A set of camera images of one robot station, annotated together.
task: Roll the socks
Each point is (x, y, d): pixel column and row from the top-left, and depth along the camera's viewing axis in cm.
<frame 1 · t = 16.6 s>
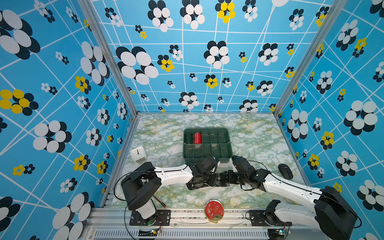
left hand: (217, 180, 83), fingers closed
right hand: (225, 177, 84), fingers closed
green compartment tray: (199, 143, 98), point 5 cm above the table
red soda can: (197, 138, 101), point 6 cm above the table
dark green roll in tray: (188, 138, 100), point 6 cm above the table
white square clock: (138, 154, 96), point 3 cm above the table
black computer mouse: (285, 171, 89), point 2 cm above the table

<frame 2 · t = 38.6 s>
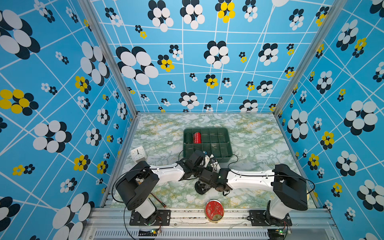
left hand: (217, 175, 82), fingers closed
right hand: (218, 176, 86), fingers closed
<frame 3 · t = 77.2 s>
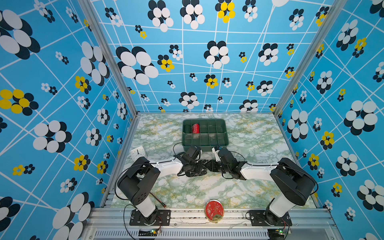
left hand: (202, 167, 90), fingers closed
right hand: (206, 165, 89), fingers open
green compartment tray: (206, 134, 109), on the table
red soda can: (196, 128, 106), point 6 cm above the table
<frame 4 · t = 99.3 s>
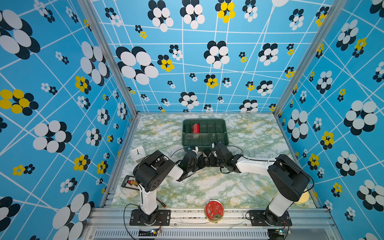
left hand: (210, 162, 92), fingers closed
right hand: (208, 160, 92), fingers closed
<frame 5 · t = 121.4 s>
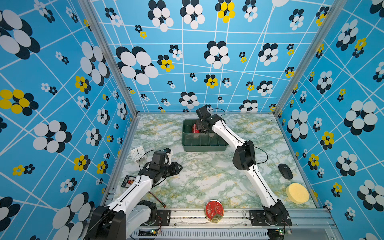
left hand: (181, 167, 85), fingers open
right hand: (203, 124, 104), fingers open
